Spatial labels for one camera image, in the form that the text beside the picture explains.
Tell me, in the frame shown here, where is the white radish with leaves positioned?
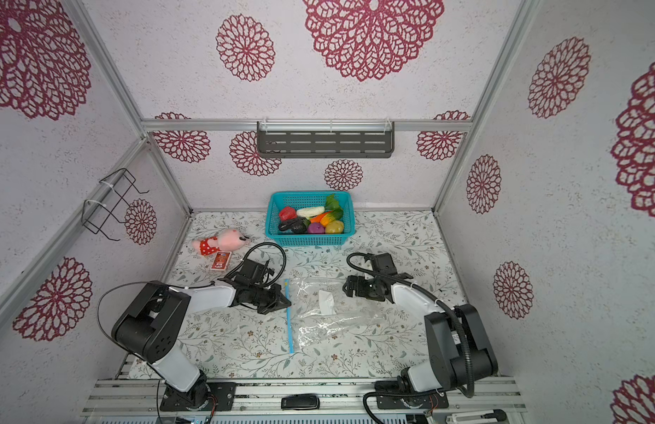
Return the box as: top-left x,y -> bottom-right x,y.
297,194 -> 340,218

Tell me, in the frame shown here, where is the green yellow cucumber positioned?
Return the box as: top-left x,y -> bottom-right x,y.
320,208 -> 343,227

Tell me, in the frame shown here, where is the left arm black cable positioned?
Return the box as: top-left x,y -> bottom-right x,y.
96,241 -> 288,356

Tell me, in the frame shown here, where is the orange carrot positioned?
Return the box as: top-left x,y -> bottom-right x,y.
311,212 -> 327,224

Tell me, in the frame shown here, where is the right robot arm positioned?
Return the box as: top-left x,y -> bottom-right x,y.
343,253 -> 499,399

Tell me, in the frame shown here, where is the grey wall shelf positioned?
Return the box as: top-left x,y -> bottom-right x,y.
257,121 -> 396,159

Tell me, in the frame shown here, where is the small black device on rail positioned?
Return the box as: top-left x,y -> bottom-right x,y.
281,394 -> 320,411

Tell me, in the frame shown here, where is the yellow green potato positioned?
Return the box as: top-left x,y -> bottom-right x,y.
325,220 -> 345,234

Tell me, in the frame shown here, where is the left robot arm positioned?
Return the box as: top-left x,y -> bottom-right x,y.
110,264 -> 291,403

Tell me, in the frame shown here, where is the teal plastic basket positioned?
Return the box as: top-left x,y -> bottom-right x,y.
265,191 -> 355,247

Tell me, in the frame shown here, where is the black wire wall rack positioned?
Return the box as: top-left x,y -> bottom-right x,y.
80,167 -> 149,242

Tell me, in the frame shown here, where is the red card pack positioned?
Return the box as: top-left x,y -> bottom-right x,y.
212,252 -> 232,271

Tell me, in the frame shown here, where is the clear zip top bag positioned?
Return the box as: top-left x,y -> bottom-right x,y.
283,277 -> 386,354

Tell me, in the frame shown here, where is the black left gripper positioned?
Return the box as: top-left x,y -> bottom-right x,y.
250,282 -> 292,314

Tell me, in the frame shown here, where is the purple onion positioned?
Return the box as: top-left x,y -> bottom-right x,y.
307,223 -> 326,234

